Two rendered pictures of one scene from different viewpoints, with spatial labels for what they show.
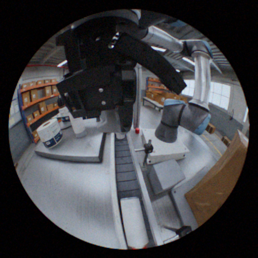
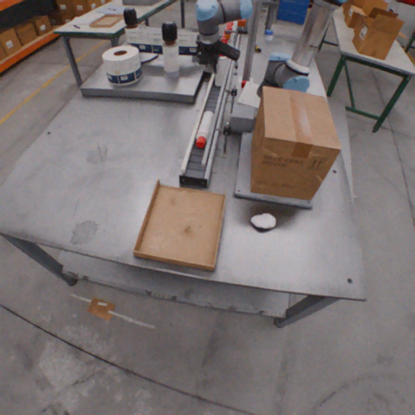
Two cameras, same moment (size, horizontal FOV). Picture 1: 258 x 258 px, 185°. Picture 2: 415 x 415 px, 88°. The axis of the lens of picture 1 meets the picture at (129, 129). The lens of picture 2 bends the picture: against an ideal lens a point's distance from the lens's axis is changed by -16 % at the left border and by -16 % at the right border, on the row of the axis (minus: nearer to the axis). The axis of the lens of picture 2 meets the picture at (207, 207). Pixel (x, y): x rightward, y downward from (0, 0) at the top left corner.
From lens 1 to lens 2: 1.03 m
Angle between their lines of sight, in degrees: 28
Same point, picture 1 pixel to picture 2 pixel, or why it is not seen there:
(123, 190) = not seen: hidden behind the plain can
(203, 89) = (298, 49)
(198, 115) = (285, 75)
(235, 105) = not seen: outside the picture
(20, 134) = not seen: outside the picture
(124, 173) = (212, 107)
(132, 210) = (208, 115)
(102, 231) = (178, 144)
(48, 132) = (129, 65)
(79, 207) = (166, 129)
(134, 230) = (205, 123)
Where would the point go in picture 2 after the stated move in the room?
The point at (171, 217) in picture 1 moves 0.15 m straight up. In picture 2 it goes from (233, 151) to (237, 123)
